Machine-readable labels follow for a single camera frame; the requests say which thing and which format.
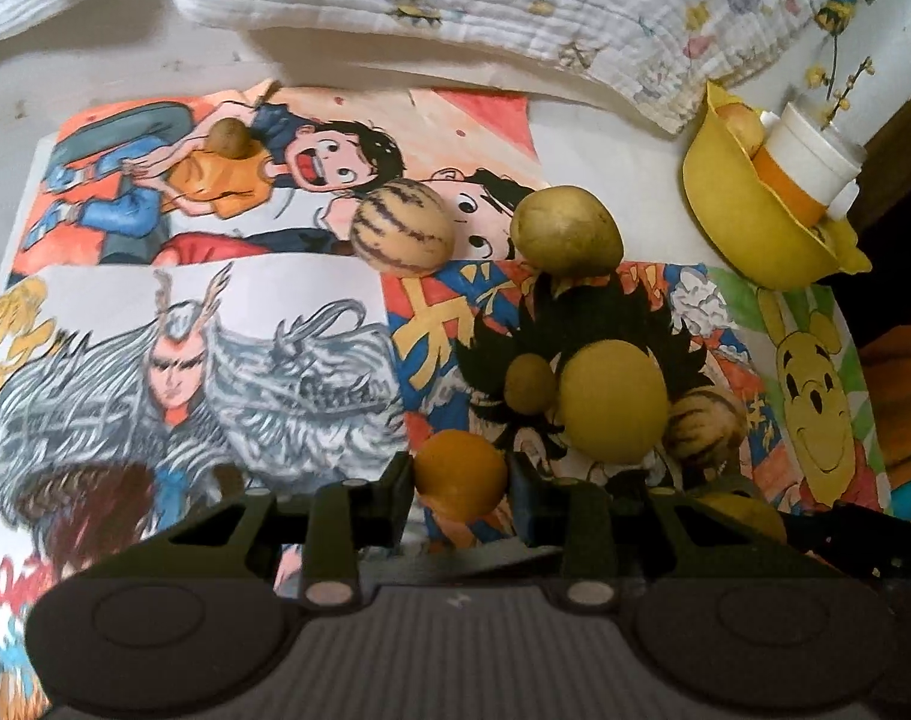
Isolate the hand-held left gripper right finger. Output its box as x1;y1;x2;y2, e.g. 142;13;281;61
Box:
504;453;793;610

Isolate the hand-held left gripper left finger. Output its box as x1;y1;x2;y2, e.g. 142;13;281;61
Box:
146;453;416;610

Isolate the orange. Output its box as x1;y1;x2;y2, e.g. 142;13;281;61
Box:
413;429;510;523

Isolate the small brown kiwi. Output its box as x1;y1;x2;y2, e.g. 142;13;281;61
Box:
504;354;556;416
208;118;251;159

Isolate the round yellow pear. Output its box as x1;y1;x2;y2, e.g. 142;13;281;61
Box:
558;340;670;464

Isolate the spiky-haired figure poster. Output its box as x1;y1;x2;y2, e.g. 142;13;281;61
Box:
380;259;773;550

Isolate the small striped yellow melon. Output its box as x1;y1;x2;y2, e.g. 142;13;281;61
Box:
661;395;748;475

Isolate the yellow lemon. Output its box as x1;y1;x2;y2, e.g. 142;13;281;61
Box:
688;491;790;547

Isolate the white-haired figure poster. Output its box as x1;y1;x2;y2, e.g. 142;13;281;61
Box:
0;259;428;720

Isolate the potato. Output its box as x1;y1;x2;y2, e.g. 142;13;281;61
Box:
510;185;625;276

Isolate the yellow bear poster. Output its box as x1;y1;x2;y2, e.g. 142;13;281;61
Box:
714;266;905;520

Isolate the cartoon boys poster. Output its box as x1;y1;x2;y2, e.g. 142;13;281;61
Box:
9;79;553;272

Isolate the yellow bowl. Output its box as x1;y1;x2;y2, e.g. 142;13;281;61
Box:
682;79;874;292

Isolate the pale yellow pear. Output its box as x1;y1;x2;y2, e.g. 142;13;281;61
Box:
714;101;769;155

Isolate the white cup with orange band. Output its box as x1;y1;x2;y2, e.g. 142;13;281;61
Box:
751;103;869;227

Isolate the yellow flower sprig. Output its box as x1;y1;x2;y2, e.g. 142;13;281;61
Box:
805;54;877;130

